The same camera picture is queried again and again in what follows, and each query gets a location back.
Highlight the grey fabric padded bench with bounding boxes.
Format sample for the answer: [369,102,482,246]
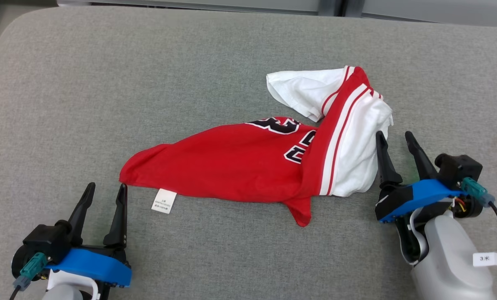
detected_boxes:
[0,5,497,300]

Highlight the red jersey white side panels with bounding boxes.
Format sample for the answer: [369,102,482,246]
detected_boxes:
[119,65,395,228]

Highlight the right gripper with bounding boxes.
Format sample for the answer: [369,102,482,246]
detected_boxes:
[375,130,454,267]

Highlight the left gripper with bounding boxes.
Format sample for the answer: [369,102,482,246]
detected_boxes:
[47,182,131,300]

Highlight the white cable length tag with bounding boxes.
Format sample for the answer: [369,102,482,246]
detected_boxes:
[472,251,497,268]

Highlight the black cable teal connector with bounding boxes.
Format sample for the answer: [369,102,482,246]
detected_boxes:
[461,177,497,300]
[9,252,49,300]

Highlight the right black cable teal connector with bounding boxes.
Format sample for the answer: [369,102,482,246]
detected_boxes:
[461,177,497,300]

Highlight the grey partition bottom rail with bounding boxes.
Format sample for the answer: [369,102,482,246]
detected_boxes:
[359,0,497,28]
[57,0,320,14]

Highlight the left black cable teal connector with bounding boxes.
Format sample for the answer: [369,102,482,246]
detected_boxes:
[9,252,49,300]

